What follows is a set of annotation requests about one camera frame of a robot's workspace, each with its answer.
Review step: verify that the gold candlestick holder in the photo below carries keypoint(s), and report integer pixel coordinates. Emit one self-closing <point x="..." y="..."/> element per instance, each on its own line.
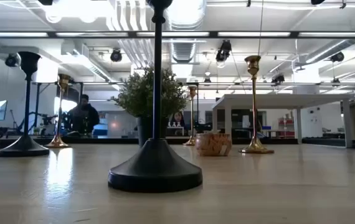
<point x="255" y="147"/>
<point x="57" y="143"/>
<point x="190" y="143"/>

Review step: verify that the black candlestick holder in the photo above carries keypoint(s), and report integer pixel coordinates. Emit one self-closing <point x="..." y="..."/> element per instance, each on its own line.
<point x="155" y="168"/>
<point x="25" y="146"/>

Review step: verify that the orange patterned candle tin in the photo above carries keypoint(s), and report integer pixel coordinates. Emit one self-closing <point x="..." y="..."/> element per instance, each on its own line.
<point x="213" y="144"/>

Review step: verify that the black overhead light bar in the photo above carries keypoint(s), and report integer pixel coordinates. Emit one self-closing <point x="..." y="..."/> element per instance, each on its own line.
<point x="215" y="34"/>

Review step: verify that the black track spotlight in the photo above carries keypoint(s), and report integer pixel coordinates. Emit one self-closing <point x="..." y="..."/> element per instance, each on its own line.
<point x="337" y="57"/>
<point x="224" y="51"/>
<point x="116" y="55"/>
<point x="277" y="79"/>
<point x="12" y="60"/>

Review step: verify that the person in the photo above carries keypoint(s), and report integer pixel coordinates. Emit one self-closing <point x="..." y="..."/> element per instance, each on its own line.
<point x="177" y="119"/>
<point x="83" y="118"/>

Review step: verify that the shelf with red bins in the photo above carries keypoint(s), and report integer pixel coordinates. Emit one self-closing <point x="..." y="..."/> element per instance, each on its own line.
<point x="286" y="126"/>

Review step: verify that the green potted plant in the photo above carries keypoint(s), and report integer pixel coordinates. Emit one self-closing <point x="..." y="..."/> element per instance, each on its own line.
<point x="134" y="96"/>

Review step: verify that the black aluminium cross rail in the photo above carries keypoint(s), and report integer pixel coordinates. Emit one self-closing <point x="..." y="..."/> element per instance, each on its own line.
<point x="102" y="140"/>

